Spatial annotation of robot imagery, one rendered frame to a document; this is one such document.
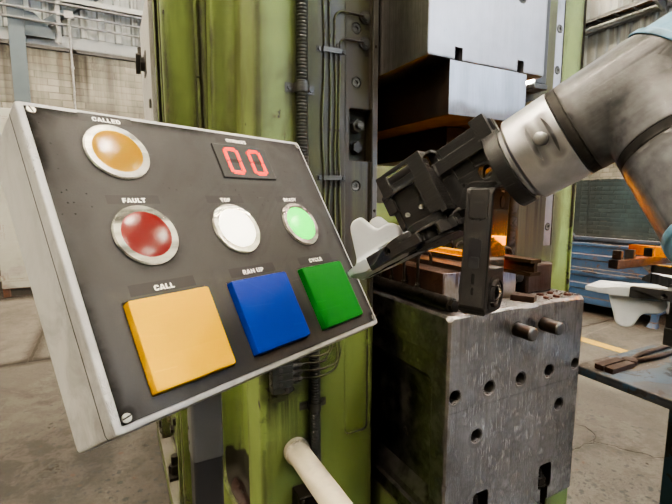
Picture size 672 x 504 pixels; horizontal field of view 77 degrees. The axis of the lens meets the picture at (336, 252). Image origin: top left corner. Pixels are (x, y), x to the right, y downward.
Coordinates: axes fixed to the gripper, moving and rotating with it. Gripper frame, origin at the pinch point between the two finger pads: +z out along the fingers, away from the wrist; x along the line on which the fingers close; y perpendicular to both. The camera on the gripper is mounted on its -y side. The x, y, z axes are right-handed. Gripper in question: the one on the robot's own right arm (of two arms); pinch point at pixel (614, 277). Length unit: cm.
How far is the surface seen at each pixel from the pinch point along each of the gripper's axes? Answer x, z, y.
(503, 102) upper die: 1.3, 23.9, -30.1
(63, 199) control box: -70, 3, -12
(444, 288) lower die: -11.8, 23.8, 5.2
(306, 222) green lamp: -45.1, 12.6, -8.7
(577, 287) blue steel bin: 337, 219, 76
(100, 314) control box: -68, -1, -3
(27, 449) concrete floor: -107, 185, 101
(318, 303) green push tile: -46.7, 5.8, 0.0
